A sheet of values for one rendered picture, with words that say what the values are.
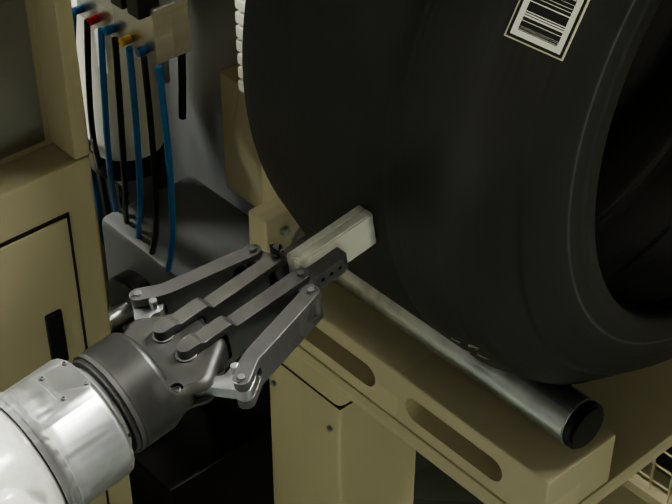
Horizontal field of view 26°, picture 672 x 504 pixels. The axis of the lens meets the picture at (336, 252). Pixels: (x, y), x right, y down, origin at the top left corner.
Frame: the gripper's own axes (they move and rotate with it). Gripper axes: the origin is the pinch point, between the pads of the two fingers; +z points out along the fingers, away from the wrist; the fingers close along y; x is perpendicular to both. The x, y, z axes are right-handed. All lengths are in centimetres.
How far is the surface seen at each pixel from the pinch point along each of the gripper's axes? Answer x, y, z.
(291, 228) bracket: 21.5, 23.9, 13.1
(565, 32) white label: -18.0, -12.2, 10.8
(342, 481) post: 65, 27, 16
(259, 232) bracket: 20.6, 24.9, 10.1
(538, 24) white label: -18.3, -10.7, 10.1
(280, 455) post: 69, 37, 15
